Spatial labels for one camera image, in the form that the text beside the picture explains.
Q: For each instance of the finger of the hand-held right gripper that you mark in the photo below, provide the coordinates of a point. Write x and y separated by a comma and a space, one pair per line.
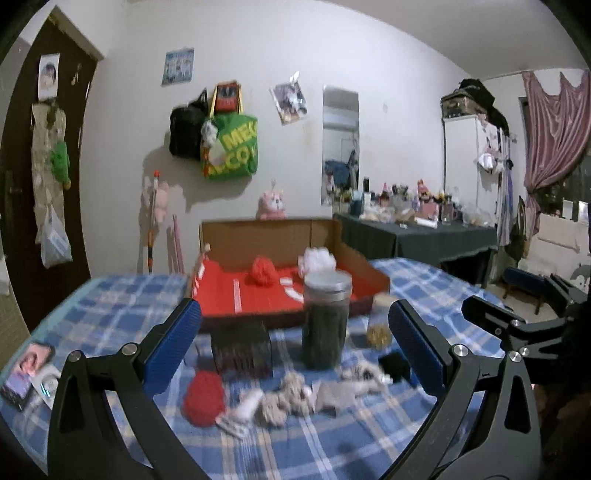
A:
489, 314
570, 295

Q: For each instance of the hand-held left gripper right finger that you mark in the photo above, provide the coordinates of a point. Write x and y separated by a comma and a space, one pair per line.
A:
415, 341

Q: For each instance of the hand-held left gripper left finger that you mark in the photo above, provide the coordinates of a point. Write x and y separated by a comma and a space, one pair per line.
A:
173, 341

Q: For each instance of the black soft bundle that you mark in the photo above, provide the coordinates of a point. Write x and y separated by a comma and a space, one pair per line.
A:
395, 367

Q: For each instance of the dark red yarn ball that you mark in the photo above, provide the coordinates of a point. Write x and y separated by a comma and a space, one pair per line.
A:
205, 399

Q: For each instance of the cardboard box with red lining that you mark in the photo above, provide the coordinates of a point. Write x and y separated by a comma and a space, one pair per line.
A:
258, 302

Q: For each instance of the striped white sock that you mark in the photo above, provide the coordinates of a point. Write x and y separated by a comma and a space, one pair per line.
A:
233, 425

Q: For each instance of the grey knitted scrunchie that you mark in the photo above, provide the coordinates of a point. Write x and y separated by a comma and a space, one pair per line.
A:
286, 399

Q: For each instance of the small jar with yellow contents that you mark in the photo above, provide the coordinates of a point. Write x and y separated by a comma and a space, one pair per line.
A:
379, 330

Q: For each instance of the blue stool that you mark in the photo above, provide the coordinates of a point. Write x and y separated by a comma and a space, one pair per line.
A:
524, 279

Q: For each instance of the white cushioned chair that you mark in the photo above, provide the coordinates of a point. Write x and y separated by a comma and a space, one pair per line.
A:
556, 244

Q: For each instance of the black mesh pen holder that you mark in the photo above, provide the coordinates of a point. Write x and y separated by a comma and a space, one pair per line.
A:
241, 350

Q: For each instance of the glass jar with metal lid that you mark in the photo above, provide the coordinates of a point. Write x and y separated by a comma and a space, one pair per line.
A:
325, 323

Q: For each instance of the pink sticks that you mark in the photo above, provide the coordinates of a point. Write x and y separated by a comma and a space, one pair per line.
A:
176, 249

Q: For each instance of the table with dark cloth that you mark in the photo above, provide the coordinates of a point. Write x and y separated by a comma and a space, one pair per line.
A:
415, 244

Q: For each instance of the grey folded cloth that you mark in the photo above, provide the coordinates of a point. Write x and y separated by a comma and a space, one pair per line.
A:
334, 397

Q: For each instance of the hanging clothes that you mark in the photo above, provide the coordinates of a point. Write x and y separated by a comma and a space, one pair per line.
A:
505, 203

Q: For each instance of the red mesh bath pouf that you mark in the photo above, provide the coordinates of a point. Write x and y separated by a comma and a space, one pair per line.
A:
264, 271

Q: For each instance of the white mesh bath pouf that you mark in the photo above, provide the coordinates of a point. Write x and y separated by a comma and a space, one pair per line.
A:
317, 261

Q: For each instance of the cluster of bottles and figurines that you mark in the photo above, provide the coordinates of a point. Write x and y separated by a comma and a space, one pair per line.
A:
415, 203

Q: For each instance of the blue plaid blanket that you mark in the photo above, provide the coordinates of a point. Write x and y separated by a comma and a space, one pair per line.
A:
323, 443

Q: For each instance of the white plastic bag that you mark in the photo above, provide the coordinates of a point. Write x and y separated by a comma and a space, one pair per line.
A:
55, 242

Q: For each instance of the white wardrobe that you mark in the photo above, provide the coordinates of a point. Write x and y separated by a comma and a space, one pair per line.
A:
459, 161

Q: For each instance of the pink curtain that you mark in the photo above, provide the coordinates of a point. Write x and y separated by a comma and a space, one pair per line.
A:
549, 134

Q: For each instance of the pink plush toy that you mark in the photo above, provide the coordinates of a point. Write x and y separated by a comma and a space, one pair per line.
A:
272, 203

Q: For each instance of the green tote bag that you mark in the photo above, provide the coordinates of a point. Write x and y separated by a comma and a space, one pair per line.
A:
238, 147

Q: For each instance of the patterned suitcase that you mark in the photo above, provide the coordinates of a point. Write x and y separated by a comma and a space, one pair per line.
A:
455, 105

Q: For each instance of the green plush toy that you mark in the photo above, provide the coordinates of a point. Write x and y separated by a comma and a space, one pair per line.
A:
60, 161

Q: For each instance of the black backpack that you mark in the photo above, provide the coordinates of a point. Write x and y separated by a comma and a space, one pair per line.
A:
187, 127

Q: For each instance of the dark brown door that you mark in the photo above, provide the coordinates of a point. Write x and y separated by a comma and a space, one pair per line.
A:
78, 138

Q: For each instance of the black bag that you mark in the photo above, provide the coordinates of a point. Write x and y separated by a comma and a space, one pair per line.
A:
478, 90

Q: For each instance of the beige hanging organizer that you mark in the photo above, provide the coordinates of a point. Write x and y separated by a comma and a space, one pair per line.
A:
44, 134

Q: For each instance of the red small bag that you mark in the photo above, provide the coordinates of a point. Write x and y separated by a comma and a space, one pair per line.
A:
227, 97

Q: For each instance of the small door poster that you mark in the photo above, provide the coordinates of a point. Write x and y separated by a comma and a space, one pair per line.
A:
48, 76

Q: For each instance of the wall mirror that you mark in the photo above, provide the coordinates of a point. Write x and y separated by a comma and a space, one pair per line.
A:
340, 134

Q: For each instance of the photo wall poster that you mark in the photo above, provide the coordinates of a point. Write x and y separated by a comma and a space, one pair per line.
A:
290, 99

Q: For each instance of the blue wall poster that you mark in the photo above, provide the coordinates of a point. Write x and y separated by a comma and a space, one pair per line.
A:
178, 67

